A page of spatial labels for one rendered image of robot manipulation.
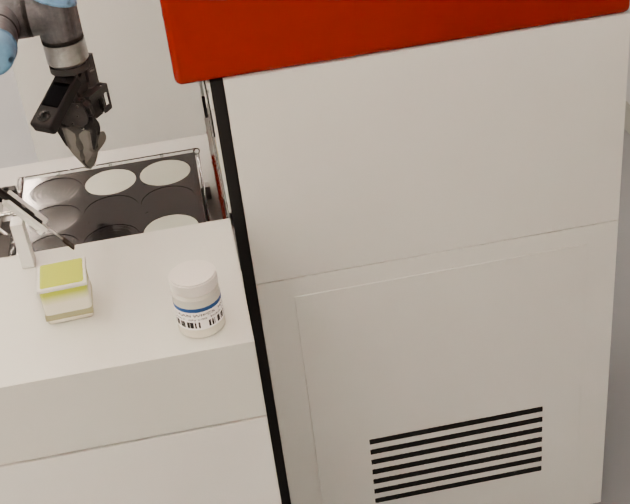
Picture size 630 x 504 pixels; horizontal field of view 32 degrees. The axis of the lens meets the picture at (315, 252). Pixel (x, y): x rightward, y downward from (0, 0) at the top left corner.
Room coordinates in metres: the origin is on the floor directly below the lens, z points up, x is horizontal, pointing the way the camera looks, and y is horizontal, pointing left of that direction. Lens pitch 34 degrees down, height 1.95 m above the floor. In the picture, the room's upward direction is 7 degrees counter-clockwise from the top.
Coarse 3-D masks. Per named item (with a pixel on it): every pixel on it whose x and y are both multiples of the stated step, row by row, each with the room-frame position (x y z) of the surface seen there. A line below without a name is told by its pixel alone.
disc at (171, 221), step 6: (168, 216) 1.75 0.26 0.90; (174, 216) 1.74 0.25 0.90; (180, 216) 1.74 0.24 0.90; (186, 216) 1.74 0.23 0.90; (156, 222) 1.73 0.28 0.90; (162, 222) 1.73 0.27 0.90; (168, 222) 1.73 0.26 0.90; (174, 222) 1.72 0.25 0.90; (180, 222) 1.72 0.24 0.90; (186, 222) 1.72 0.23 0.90; (192, 222) 1.72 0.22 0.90; (150, 228) 1.71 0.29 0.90; (156, 228) 1.71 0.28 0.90; (162, 228) 1.71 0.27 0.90; (168, 228) 1.70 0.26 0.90
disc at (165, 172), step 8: (168, 160) 1.96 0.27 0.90; (176, 160) 1.96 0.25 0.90; (144, 168) 1.94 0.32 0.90; (152, 168) 1.94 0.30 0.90; (160, 168) 1.93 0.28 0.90; (168, 168) 1.93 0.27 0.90; (176, 168) 1.93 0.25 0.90; (184, 168) 1.92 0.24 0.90; (144, 176) 1.91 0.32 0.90; (152, 176) 1.91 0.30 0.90; (160, 176) 1.90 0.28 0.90; (168, 176) 1.90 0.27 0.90; (176, 176) 1.89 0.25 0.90; (184, 176) 1.89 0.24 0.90; (152, 184) 1.87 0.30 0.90; (160, 184) 1.87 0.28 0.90
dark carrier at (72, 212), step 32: (160, 160) 1.97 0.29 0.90; (192, 160) 1.95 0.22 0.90; (32, 192) 1.90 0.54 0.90; (64, 192) 1.89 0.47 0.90; (128, 192) 1.85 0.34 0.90; (160, 192) 1.84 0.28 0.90; (192, 192) 1.83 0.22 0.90; (64, 224) 1.76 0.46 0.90; (96, 224) 1.75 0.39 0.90; (128, 224) 1.74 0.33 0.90
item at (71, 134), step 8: (64, 128) 1.86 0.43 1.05; (72, 128) 1.86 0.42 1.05; (80, 128) 1.89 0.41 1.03; (72, 136) 1.85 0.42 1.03; (72, 144) 1.85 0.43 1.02; (80, 144) 1.86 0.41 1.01; (72, 152) 1.86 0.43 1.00; (80, 152) 1.85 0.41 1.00; (80, 160) 1.85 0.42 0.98; (88, 168) 1.86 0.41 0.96
